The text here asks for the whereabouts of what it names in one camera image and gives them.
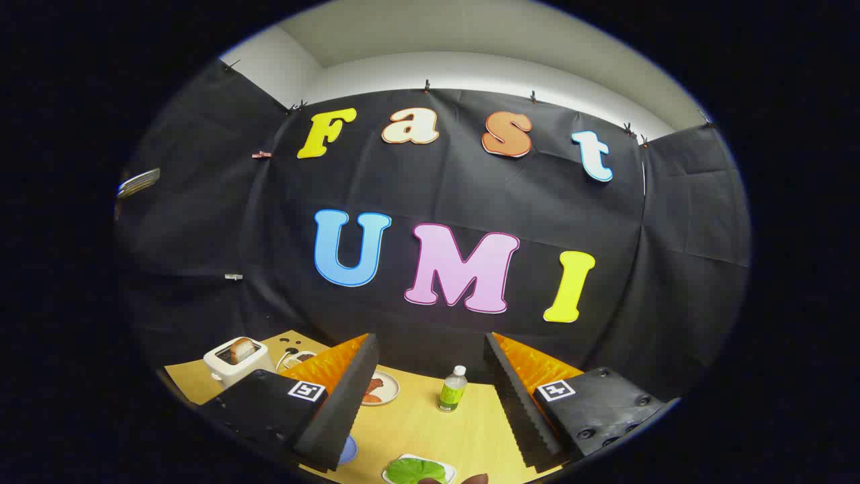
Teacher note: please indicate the white compartment dish with beans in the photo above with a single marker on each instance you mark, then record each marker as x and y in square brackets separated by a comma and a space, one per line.
[299, 358]

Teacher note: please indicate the white toaster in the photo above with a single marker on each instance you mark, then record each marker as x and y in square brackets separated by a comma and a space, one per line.
[245, 371]

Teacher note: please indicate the green label plastic bottle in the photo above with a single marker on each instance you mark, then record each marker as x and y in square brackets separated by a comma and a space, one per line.
[452, 393]

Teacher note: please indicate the grey ribbed object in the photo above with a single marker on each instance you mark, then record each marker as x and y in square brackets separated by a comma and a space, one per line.
[139, 183]

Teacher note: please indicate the bread slice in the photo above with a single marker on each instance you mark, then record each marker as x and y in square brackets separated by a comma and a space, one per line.
[242, 350]

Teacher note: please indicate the round white plate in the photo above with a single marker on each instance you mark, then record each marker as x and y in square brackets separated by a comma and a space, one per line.
[392, 386]

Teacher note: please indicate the red tomato slice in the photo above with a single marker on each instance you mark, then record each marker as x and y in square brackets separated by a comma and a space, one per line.
[371, 398]

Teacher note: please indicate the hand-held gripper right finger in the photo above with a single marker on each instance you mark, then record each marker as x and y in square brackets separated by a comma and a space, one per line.
[517, 403]

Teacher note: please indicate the green lettuce leaf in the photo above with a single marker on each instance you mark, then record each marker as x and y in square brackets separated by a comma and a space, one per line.
[413, 470]

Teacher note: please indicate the blue plate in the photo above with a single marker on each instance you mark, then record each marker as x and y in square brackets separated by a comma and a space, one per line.
[348, 450]

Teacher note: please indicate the brown meat slice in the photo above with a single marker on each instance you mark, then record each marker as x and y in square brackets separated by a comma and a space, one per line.
[375, 386]

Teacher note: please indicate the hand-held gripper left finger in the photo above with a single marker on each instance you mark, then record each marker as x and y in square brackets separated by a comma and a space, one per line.
[342, 403]

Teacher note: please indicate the white square plate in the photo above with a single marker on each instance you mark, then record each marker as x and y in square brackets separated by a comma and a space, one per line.
[450, 471]

